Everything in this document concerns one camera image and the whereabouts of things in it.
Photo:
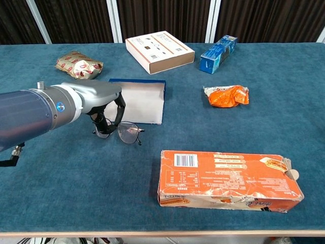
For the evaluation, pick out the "flat white cardboard box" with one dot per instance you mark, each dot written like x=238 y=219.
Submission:
x=157 y=49

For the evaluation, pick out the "blue long carton box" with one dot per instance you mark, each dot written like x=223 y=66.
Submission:
x=215 y=56

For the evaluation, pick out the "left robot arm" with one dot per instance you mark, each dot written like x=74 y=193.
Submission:
x=25 y=114

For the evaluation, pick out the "dark brown pleated curtain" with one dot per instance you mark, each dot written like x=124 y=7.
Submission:
x=165 y=15

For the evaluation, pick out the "black white clutter under table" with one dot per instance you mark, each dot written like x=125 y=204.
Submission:
x=38 y=241

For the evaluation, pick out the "teal blue table cloth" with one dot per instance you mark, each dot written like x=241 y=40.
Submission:
x=76 y=190

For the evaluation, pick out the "orange crumpled snack bag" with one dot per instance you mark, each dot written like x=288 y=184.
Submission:
x=226 y=97

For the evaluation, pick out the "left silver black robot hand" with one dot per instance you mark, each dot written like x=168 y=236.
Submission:
x=99 y=94

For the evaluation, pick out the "white metal frame post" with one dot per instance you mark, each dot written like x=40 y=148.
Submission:
x=212 y=20
x=322 y=36
x=38 y=20
x=114 y=20

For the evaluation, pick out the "blue glasses case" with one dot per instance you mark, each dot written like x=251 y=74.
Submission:
x=144 y=101

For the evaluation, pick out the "large worn orange carton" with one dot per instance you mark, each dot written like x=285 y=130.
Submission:
x=223 y=178

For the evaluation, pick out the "black thin-framed eyeglasses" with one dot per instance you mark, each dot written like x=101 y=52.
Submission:
x=128 y=132

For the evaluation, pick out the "gold foil snack packet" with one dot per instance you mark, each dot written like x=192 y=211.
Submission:
x=76 y=66

